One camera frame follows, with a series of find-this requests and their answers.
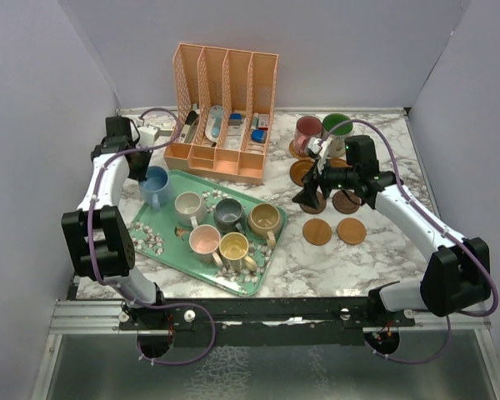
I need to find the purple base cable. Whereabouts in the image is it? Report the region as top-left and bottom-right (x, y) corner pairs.
(365, 314), (453, 366)
(136, 302), (218, 368)

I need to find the woven rattan coaster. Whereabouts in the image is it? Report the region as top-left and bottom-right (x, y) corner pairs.
(288, 140), (312, 161)

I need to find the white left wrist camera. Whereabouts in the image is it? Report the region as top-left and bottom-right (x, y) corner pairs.
(137, 118), (159, 148)

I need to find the light blue mug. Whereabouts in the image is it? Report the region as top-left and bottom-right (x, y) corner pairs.
(139, 166), (173, 211)

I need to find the blue stamp box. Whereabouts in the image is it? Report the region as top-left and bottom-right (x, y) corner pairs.
(251, 129), (268, 144)

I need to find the green mug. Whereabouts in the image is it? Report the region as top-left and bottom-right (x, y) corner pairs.
(322, 113), (353, 158)

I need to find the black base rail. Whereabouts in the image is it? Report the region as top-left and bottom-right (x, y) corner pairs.
(119, 297), (414, 348)

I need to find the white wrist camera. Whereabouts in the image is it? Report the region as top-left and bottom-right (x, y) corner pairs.
(305, 137), (331, 168)
(137, 118), (159, 148)

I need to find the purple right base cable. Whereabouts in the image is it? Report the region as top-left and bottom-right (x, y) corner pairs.
(365, 314), (453, 366)

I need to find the small white staples box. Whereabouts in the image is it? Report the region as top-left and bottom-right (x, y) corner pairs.
(148, 118), (177, 137)

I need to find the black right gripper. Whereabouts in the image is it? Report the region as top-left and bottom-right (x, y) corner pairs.
(292, 155), (358, 208)

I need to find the beige grey mug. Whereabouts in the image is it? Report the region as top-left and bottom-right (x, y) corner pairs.
(174, 192), (207, 228)

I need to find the dark walnut coaster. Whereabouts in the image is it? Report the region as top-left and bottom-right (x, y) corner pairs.
(300, 202), (327, 215)
(332, 191), (362, 214)

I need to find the red white small box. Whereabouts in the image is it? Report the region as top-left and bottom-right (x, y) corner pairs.
(251, 113), (270, 130)

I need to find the black white stapler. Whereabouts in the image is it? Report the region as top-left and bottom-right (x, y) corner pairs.
(180, 103), (200, 143)

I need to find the brown wooden ringed coaster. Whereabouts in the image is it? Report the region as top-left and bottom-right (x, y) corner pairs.
(327, 157), (349, 168)

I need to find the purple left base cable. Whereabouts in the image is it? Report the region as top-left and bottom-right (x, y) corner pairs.
(136, 302), (218, 368)

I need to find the pink mug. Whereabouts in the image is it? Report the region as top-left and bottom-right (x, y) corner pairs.
(189, 225), (223, 268)

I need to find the tan brown mug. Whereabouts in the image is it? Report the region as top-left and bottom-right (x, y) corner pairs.
(247, 203), (283, 249)

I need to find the blue correction tape package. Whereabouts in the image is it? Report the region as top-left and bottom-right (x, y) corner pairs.
(204, 105), (223, 143)

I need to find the orange plastic desk organizer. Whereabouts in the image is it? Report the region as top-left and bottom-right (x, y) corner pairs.
(164, 43), (278, 184)

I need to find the maroon red mug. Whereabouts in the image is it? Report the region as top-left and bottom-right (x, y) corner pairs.
(293, 116), (323, 156)

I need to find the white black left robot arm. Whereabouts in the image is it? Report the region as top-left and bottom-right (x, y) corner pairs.
(61, 116), (168, 329)

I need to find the light orange wooden coaster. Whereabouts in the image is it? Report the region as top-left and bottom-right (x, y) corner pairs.
(302, 218), (333, 246)

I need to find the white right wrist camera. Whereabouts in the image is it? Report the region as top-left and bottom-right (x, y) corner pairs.
(305, 137), (331, 168)

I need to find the dark grey blue mug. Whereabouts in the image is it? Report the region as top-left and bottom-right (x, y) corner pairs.
(213, 198), (246, 235)

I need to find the yellow mug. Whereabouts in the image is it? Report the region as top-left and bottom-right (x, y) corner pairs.
(219, 232), (258, 273)

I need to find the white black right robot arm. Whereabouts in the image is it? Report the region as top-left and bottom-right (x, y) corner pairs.
(293, 135), (492, 326)

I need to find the white packaged item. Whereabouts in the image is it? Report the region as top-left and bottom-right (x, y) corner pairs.
(224, 111), (246, 150)

